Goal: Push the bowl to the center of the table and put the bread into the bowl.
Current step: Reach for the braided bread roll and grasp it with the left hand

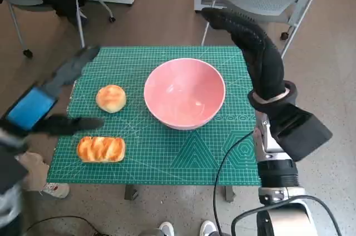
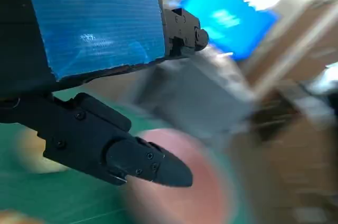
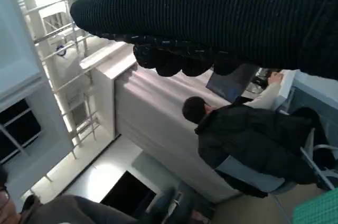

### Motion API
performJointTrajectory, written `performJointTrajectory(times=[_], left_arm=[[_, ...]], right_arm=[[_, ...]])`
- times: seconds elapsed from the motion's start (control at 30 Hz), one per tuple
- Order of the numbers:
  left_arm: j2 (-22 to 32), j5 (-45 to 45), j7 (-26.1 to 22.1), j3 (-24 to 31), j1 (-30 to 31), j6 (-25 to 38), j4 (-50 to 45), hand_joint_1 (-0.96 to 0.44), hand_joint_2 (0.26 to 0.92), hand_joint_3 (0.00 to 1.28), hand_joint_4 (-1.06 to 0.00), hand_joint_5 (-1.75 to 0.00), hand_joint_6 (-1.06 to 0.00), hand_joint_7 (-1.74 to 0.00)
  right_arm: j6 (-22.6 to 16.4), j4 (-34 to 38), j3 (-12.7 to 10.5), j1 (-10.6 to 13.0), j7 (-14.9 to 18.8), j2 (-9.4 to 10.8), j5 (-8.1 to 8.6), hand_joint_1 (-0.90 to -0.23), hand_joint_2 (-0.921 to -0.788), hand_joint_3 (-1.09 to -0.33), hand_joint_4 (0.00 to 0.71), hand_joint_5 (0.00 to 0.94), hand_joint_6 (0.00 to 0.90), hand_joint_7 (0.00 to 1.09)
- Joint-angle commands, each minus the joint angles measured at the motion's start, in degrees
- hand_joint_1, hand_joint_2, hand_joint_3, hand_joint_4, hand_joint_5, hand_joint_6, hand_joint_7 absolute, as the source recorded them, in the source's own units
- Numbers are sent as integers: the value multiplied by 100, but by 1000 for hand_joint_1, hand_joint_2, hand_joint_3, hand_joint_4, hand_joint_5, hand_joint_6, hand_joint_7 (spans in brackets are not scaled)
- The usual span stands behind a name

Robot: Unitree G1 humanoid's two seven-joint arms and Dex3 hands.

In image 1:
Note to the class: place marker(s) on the grey table leg bracket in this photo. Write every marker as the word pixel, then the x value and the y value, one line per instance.
pixel 230 193
pixel 131 192

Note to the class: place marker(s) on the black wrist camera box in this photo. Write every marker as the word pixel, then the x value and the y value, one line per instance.
pixel 11 172
pixel 303 133

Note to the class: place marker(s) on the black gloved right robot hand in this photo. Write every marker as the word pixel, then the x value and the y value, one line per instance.
pixel 264 60

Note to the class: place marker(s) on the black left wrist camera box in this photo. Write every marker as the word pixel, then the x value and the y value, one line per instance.
pixel 11 172

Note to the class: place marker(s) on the person with white shoes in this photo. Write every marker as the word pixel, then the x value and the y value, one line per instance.
pixel 167 229

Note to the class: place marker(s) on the round bread bun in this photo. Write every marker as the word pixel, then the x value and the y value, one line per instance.
pixel 111 98

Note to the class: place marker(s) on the pink bowl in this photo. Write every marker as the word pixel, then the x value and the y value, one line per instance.
pixel 183 91

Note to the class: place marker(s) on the green cutting mat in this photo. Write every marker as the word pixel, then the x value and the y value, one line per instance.
pixel 167 152

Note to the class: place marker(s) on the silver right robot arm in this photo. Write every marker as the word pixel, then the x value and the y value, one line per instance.
pixel 274 147

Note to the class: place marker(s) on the person in beige trousers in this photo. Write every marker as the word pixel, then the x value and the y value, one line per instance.
pixel 33 169

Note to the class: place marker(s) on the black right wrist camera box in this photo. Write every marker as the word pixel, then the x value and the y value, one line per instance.
pixel 303 133

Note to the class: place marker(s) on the long striped bread loaf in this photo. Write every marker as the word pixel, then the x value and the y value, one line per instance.
pixel 100 149

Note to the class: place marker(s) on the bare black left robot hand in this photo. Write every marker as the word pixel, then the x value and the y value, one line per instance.
pixel 33 108

